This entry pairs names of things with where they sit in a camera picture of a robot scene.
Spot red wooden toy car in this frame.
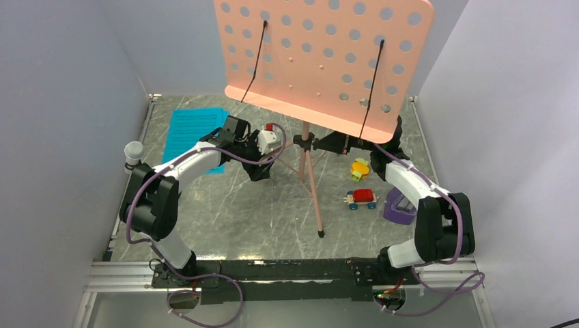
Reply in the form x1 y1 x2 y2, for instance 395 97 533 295
343 189 378 210

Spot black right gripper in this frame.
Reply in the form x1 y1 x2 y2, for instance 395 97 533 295
313 118 382 156

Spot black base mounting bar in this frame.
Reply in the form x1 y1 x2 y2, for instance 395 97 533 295
151 257 418 305

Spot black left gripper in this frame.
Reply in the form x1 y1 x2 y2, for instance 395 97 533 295
235 131 275 182

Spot orange yellow toy block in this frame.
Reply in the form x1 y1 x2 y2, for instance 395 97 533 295
350 158 370 182

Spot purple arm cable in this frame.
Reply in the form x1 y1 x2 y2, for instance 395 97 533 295
373 143 485 317
124 122 287 328

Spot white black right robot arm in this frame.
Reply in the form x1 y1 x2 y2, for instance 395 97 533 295
313 118 475 284

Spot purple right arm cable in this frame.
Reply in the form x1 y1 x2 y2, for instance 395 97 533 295
373 143 485 317

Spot pink music stand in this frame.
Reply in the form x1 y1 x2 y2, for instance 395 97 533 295
213 0 435 238

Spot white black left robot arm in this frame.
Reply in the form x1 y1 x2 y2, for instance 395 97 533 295
119 115 287 287

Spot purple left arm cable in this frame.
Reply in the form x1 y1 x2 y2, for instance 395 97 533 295
124 122 287 328

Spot aluminium frame rail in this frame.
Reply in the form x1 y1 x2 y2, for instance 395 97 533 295
72 258 496 328

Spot grey microphone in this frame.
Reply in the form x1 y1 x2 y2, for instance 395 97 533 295
124 141 145 174

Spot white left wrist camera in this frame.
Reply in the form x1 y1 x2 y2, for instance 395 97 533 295
257 123 283 155

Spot blue sheet music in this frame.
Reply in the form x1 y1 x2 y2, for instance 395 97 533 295
162 107 229 163

